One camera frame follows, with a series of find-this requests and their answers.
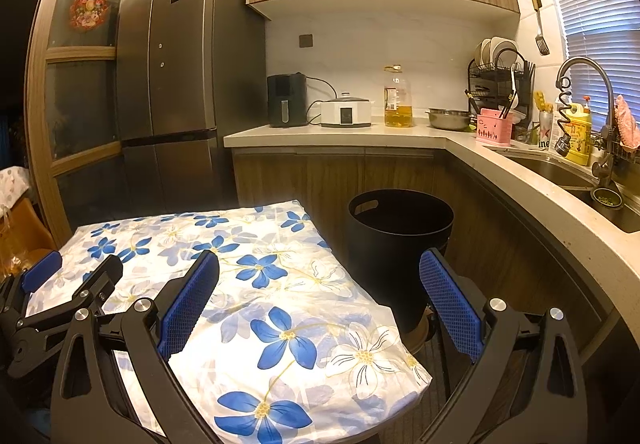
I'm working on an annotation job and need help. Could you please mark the orange chair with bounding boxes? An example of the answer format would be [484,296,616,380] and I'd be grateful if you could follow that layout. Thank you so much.
[0,196,58,275]

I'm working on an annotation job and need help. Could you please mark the steel kitchen faucet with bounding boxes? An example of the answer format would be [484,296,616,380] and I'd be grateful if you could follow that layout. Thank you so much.
[556,56,621,195]

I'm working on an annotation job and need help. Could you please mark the black air fryer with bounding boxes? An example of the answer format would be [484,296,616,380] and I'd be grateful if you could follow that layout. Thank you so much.
[266,72,308,129]

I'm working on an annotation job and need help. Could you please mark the pink dish cloth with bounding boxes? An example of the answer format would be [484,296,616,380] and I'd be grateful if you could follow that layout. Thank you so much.
[612,94,640,149]

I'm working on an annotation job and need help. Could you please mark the beige kitchen counter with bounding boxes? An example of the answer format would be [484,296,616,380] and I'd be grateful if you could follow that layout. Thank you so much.
[223,121,640,325]

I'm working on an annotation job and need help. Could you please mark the black power cable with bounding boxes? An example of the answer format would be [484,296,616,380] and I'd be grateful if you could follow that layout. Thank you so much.
[306,76,338,125]

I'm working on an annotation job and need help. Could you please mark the white drink can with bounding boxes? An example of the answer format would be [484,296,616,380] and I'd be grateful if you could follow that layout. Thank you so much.
[537,111,555,149]

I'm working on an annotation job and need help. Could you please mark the hanging metal spatula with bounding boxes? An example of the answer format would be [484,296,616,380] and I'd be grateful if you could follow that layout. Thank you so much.
[531,0,551,56]

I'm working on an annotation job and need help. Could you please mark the steel sink strainer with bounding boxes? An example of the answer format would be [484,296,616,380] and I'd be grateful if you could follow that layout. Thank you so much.
[591,186,626,211]

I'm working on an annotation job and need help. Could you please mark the colourful floral sticker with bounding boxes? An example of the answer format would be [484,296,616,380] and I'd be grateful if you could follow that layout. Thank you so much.
[69,0,108,32]

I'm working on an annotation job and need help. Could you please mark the steel sink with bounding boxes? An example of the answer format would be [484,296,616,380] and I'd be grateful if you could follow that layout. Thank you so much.
[500,154,640,233]

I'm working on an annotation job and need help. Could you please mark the black dish rack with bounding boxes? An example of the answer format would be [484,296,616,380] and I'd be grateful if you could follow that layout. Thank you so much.
[466,38,536,135]

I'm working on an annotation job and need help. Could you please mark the dotted white cloth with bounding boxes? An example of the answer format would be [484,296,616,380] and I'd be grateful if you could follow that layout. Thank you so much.
[0,166,32,209]

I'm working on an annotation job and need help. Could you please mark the blue floral tablecloth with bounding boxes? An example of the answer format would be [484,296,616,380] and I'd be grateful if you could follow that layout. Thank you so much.
[25,199,433,444]

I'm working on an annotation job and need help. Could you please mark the white slow cooker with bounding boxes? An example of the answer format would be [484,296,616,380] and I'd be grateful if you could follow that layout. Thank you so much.
[320,92,373,129]

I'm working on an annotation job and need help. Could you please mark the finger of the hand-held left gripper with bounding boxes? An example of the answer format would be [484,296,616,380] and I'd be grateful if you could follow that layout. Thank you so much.
[0,250,64,309]
[14,254,124,341]

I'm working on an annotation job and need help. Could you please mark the pink plastic basket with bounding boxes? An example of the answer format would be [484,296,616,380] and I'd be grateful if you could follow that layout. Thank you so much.
[475,108,513,148]

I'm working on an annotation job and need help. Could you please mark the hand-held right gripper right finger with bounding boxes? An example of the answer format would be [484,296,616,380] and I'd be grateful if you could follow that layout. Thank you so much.
[415,248,590,444]

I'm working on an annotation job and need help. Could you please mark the grey refrigerator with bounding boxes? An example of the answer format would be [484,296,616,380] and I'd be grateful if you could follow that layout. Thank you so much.
[115,0,268,225]

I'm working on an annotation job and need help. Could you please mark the wooden framed glass door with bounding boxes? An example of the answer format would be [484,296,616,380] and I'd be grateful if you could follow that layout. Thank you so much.
[25,0,161,249]

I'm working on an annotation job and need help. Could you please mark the cooking oil bottle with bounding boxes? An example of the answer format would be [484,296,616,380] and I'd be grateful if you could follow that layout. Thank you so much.
[383,65,416,129]

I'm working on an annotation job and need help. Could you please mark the white pump bottle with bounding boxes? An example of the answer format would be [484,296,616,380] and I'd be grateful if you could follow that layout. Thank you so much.
[549,110,567,155]

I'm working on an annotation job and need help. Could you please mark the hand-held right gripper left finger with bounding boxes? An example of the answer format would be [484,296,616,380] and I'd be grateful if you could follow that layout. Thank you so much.
[50,249,223,444]

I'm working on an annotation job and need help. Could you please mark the steel bowl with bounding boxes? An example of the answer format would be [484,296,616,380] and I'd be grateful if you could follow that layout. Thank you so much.
[425,108,473,132]

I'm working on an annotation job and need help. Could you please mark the yellow detergent bottle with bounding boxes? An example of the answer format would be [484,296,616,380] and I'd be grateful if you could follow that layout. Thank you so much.
[562,96,593,167]

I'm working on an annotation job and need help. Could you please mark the window blinds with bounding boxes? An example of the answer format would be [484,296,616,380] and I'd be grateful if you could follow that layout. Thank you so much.
[527,0,640,135]

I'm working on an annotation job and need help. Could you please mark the black coiled sprayer hose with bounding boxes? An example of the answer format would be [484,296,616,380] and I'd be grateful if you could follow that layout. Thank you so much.
[554,76,576,159]

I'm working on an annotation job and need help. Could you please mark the black trash bin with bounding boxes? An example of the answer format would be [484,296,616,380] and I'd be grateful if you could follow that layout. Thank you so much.
[347,189,456,335]

